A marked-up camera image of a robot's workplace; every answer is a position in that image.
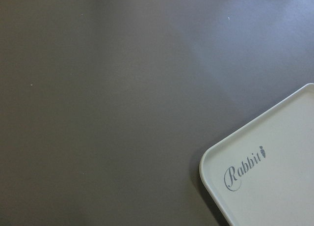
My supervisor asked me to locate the cream rabbit tray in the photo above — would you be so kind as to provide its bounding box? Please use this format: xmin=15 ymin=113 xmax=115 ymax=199
xmin=199 ymin=84 xmax=314 ymax=226

